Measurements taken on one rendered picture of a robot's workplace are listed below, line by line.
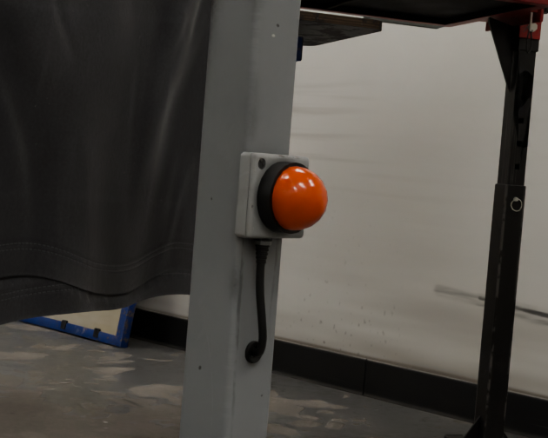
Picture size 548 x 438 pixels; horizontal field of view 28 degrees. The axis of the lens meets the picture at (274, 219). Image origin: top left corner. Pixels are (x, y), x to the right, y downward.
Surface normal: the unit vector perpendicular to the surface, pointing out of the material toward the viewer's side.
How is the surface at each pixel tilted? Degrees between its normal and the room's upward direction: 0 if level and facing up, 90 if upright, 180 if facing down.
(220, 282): 90
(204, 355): 90
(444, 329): 90
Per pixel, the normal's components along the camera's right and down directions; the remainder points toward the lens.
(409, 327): -0.66, -0.01
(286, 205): -0.30, 0.18
